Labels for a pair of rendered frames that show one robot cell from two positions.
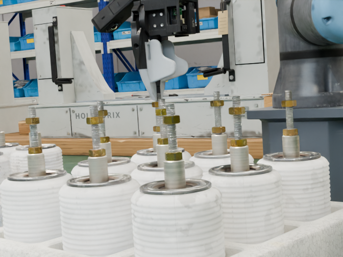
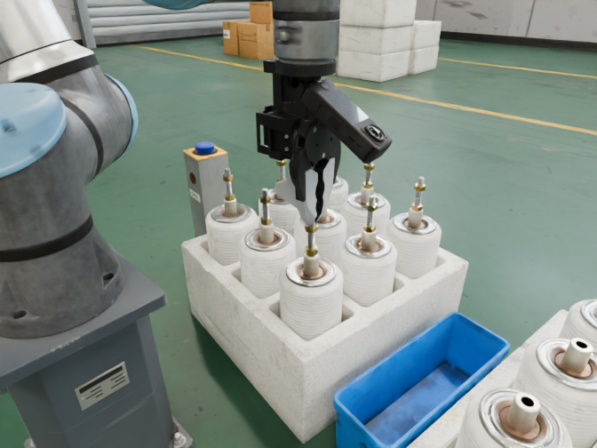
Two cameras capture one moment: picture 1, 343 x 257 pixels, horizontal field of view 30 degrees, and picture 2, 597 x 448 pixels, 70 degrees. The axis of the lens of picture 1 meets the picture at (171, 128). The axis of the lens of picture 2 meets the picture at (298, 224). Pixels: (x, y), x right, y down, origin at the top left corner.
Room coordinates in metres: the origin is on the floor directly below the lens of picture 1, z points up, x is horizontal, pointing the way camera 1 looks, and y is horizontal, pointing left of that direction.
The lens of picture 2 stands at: (1.51, 0.10, 0.62)
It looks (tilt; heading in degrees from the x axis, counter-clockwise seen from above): 29 degrees down; 191
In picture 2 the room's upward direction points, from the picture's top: straight up
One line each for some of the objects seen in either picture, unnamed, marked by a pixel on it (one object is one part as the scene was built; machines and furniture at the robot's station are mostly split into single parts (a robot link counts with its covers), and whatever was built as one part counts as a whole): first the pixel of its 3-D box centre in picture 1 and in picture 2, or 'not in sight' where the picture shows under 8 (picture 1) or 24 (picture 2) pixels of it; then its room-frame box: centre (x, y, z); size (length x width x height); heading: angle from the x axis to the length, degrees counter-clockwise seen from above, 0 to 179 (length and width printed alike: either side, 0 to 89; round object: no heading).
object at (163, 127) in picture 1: (163, 127); not in sight; (0.83, 0.01, 0.30); 0.01 x 0.01 x 0.08
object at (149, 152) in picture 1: (160, 152); (311, 271); (1.00, 0.02, 0.25); 0.08 x 0.08 x 0.01
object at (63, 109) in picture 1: (161, 62); not in sight; (3.40, 0.03, 0.45); 1.45 x 0.57 x 0.74; 55
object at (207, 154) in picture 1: (220, 154); (266, 239); (0.92, -0.07, 0.25); 0.08 x 0.08 x 0.01
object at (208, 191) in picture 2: not in sight; (211, 217); (0.70, -0.26, 0.16); 0.07 x 0.07 x 0.31; 49
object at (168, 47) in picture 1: (170, 69); (293, 194); (1.01, 0.00, 0.38); 0.06 x 0.03 x 0.09; 63
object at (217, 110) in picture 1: (217, 117); (266, 211); (0.92, -0.07, 0.31); 0.01 x 0.01 x 0.08
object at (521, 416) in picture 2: (35, 140); (522, 412); (1.21, 0.26, 0.26); 0.02 x 0.02 x 0.03
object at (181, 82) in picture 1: (176, 78); not in sight; (6.48, -0.08, 0.36); 0.50 x 0.38 x 0.21; 146
